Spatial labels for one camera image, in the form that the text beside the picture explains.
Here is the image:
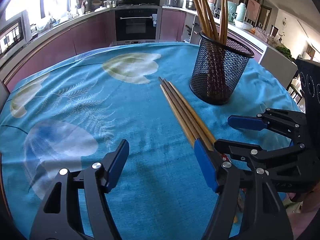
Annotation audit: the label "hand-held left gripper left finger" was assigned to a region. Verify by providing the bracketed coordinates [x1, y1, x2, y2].
[30, 139, 130, 240]

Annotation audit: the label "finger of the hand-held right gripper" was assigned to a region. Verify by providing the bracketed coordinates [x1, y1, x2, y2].
[227, 108, 307, 141]
[214, 139, 307, 170]

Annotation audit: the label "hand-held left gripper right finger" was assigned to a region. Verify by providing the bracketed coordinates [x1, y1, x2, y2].
[194, 139, 294, 240]

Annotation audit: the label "black mesh utensil holder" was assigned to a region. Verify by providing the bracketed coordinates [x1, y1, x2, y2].
[189, 31, 255, 105]

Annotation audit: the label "bunch of wooden chopsticks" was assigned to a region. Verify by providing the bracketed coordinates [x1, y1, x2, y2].
[185, 0, 229, 98]

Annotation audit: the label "person's right hand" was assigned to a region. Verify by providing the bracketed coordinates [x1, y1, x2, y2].
[287, 182, 320, 240]

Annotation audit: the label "blue floral tablecloth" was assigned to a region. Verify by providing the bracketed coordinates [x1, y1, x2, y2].
[0, 42, 304, 240]

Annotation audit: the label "green leafy vegetables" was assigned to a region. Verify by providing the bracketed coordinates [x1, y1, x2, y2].
[276, 45, 292, 58]

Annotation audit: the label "clear plastic container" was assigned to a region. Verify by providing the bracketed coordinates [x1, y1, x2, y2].
[255, 27, 275, 43]

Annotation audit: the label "white bowl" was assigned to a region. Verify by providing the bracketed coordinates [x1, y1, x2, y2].
[234, 20, 253, 29]

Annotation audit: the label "mint green thermos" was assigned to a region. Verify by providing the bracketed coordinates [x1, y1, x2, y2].
[236, 2, 247, 22]

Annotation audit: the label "mint green kettle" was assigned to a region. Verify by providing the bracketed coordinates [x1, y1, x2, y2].
[226, 1, 238, 22]

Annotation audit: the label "black built-in oven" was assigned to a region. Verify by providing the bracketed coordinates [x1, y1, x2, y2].
[114, 7, 162, 46]

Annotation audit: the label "white microwave oven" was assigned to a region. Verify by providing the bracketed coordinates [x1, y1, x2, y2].
[0, 10, 32, 60]

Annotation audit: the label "kitchen window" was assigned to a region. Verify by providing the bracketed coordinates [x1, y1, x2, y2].
[4, 0, 80, 24]

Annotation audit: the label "pink wall picture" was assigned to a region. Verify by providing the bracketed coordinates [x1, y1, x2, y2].
[246, 0, 262, 23]

